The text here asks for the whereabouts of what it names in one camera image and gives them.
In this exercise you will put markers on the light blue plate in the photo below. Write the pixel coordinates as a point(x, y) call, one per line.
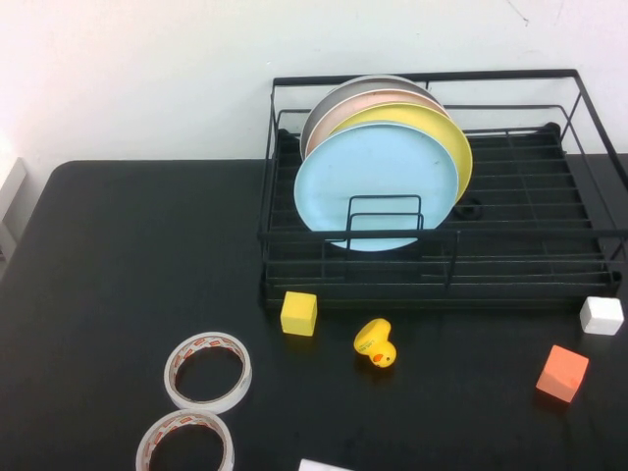
point(373, 167)

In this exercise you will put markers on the pink plate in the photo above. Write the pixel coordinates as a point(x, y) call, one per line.
point(338, 115)

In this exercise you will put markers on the grey plate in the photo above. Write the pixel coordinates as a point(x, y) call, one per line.
point(333, 98)

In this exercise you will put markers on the yellow plate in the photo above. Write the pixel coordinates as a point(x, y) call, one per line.
point(441, 132)

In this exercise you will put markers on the yellow foam cube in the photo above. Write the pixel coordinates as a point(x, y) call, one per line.
point(298, 314)

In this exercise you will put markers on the yellow rubber duck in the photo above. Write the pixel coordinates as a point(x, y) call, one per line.
point(373, 341)

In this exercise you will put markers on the white tape roll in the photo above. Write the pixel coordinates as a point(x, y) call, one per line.
point(171, 378)
point(144, 446)

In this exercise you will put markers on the white paper sheet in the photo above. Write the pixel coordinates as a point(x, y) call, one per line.
point(324, 466)

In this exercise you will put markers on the orange foam cube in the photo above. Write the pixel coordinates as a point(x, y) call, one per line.
point(560, 375)

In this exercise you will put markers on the white foam cube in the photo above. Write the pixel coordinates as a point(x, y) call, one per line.
point(601, 316)

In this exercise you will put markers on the grey metal wall fixture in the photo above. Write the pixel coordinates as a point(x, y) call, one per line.
point(12, 196)

